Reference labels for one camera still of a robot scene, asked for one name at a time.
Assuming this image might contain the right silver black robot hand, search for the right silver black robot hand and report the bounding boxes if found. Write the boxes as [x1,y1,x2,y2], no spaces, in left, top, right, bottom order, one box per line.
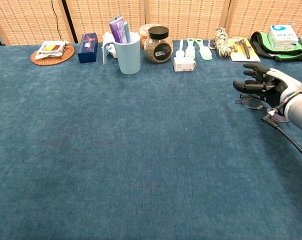
[232,62,302,108]

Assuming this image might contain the black-rimmed eyeglasses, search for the black-rimmed eyeglasses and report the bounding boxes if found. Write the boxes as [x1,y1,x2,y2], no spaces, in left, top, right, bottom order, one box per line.
[234,92,291,124]

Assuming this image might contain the green black folded cloth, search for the green black folded cloth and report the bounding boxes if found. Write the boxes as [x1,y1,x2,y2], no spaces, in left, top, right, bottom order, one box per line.
[249,31,302,62]

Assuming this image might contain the razor on yellow card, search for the razor on yellow card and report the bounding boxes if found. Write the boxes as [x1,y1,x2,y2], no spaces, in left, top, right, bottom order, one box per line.
[227,36,262,63]

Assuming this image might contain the white blue milk carton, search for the white blue milk carton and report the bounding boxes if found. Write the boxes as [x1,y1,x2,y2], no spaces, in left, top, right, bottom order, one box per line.
[267,24,300,50]

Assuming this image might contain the mint green brush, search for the mint green brush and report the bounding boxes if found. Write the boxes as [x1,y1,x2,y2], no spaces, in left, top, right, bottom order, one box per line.
[194,38,214,61]
[185,37,197,60]

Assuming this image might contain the small white box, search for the small white box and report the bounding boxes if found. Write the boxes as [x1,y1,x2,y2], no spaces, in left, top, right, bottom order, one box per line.
[173,56,197,73]

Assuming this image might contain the white plastic spoon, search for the white plastic spoon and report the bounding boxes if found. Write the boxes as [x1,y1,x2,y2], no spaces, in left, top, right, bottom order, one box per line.
[175,39,186,58]

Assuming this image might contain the bamboo folding screen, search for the bamboo folding screen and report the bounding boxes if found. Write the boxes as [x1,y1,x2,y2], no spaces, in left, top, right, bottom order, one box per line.
[0,0,302,46]

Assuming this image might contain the glass jar with black lid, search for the glass jar with black lid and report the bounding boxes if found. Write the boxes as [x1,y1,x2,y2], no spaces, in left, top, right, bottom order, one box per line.
[143,25,174,64]

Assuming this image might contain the clear tub with brown contents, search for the clear tub with brown contents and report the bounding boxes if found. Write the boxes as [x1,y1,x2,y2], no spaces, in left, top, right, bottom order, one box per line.
[139,23,157,50]

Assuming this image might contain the light blue mug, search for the light blue mug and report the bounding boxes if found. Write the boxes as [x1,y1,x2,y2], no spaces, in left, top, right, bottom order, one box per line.
[102,31,142,75]

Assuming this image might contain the light blue toothbrush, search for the light blue toothbrush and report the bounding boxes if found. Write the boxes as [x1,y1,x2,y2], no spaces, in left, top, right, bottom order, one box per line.
[122,21,132,44]

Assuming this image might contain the purple toothpaste tube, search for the purple toothpaste tube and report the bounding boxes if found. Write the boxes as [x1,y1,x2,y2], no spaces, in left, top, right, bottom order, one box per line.
[108,14,128,44]

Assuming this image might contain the blue felt table cover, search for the blue felt table cover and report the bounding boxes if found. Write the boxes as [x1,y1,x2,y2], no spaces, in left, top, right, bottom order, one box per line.
[0,39,302,240]

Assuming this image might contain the white printed snack bag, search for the white printed snack bag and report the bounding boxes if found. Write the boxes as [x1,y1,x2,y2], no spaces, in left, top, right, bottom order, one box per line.
[102,31,119,60]

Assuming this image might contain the dark blue rectangular box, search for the dark blue rectangular box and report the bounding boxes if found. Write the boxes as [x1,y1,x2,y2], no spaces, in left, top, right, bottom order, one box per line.
[77,32,99,64]

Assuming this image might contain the round woven rattan coaster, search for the round woven rattan coaster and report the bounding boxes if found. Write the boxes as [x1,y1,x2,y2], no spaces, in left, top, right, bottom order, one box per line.
[30,44,75,67]

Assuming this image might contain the black stand pole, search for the black stand pole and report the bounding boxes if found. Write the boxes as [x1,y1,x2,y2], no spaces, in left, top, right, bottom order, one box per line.
[61,0,79,44]

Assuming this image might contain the white red yellow snack packet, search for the white red yellow snack packet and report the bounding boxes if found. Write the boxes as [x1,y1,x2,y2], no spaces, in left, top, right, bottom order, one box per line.
[35,40,71,60]

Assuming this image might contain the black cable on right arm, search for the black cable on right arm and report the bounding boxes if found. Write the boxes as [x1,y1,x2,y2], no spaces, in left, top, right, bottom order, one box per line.
[260,107,302,163]

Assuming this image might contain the bundle of braided rope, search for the bundle of braided rope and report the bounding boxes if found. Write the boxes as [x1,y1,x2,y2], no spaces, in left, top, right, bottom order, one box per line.
[207,27,232,58]

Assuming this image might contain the thin black hanging cable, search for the thin black hanging cable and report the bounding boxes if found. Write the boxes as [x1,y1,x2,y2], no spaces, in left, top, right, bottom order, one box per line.
[50,0,60,36]

